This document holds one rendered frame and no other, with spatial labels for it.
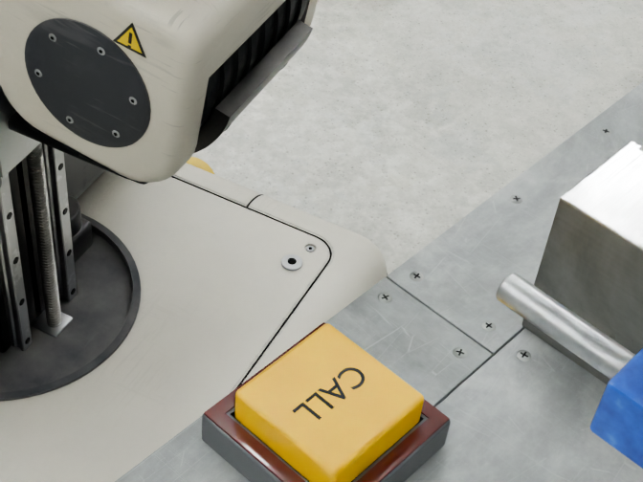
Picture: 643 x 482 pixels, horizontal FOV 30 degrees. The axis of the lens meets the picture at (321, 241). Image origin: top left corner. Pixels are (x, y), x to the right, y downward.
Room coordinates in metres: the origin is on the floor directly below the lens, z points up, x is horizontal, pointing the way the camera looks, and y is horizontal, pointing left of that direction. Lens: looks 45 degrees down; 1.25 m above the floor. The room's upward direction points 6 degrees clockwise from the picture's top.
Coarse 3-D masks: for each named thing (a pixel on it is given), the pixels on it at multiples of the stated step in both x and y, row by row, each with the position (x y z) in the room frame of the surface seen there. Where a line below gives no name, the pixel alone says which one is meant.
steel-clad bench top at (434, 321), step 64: (640, 128) 0.58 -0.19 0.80; (512, 192) 0.51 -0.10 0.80; (448, 256) 0.45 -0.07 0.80; (512, 256) 0.46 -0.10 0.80; (384, 320) 0.40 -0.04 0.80; (448, 320) 0.41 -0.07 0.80; (512, 320) 0.41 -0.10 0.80; (448, 384) 0.36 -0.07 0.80; (512, 384) 0.37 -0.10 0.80; (576, 384) 0.37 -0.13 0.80; (192, 448) 0.31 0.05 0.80; (448, 448) 0.33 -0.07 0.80; (512, 448) 0.33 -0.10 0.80; (576, 448) 0.34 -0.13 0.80
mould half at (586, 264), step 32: (608, 160) 0.44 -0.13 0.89; (640, 160) 0.44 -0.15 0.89; (576, 192) 0.41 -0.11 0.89; (608, 192) 0.41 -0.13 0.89; (640, 192) 0.42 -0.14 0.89; (576, 224) 0.40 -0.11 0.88; (608, 224) 0.39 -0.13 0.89; (640, 224) 0.40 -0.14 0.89; (544, 256) 0.41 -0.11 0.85; (576, 256) 0.40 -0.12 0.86; (608, 256) 0.39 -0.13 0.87; (640, 256) 0.38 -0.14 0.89; (544, 288) 0.40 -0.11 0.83; (576, 288) 0.39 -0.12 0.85; (608, 288) 0.39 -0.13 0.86; (640, 288) 0.38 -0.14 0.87; (608, 320) 0.38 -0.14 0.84; (640, 320) 0.37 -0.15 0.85
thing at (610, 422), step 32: (512, 288) 0.30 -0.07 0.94; (544, 320) 0.29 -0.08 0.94; (576, 320) 0.29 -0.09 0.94; (576, 352) 0.28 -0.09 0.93; (608, 352) 0.28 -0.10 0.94; (640, 352) 0.27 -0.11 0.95; (608, 384) 0.25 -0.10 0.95; (640, 384) 0.26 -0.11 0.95; (608, 416) 0.25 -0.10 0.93; (640, 416) 0.25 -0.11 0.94; (640, 448) 0.24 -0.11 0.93
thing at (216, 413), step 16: (240, 384) 0.33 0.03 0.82; (224, 400) 0.32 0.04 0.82; (208, 416) 0.32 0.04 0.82; (224, 416) 0.32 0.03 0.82; (432, 416) 0.33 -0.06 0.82; (240, 432) 0.31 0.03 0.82; (416, 432) 0.32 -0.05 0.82; (432, 432) 0.32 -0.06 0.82; (256, 448) 0.30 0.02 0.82; (400, 448) 0.31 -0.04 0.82; (416, 448) 0.31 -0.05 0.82; (272, 464) 0.29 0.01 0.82; (384, 464) 0.30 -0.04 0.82; (288, 480) 0.29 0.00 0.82; (368, 480) 0.29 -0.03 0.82
